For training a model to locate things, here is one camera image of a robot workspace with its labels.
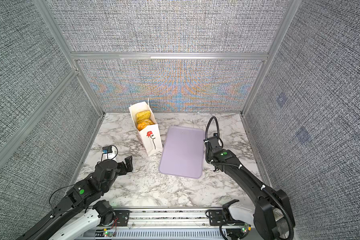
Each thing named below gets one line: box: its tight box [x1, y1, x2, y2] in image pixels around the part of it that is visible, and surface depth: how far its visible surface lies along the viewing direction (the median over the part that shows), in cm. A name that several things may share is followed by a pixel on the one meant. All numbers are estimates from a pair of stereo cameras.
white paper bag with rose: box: [128, 101, 163, 157], surface depth 90 cm
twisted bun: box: [136, 110, 151, 122], surface depth 92 cm
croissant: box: [137, 119, 155, 132], surface depth 85 cm
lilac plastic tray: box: [158, 126, 205, 179], surface depth 97 cm
